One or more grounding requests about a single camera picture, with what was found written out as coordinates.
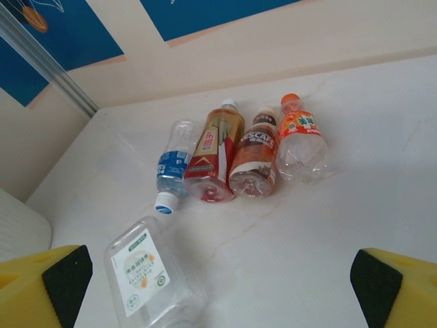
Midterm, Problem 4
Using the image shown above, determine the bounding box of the clear water bottle blue label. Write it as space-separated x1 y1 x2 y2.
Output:
153 118 199 215

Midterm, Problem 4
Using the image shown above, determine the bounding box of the aluminium frame post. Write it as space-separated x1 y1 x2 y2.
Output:
0 3 100 119

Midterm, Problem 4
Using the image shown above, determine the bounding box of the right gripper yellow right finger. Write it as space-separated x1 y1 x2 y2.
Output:
350 247 437 328

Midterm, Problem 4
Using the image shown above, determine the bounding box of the square clear bottle white label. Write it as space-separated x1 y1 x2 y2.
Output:
103 215 206 328

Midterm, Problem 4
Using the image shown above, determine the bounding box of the brown Nescafe coffee bottle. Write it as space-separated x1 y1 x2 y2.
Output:
227 105 278 200

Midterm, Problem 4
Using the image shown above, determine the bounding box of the orange label bottle orange cap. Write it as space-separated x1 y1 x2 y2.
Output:
274 92 331 185

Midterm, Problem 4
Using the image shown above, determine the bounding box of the cream round bin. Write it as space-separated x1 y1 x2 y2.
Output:
0 187 54 262

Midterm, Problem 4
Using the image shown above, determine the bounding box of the red gold tea bottle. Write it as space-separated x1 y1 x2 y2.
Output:
183 98 246 203

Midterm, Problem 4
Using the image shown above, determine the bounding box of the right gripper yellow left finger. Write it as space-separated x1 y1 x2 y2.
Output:
0 244 94 328

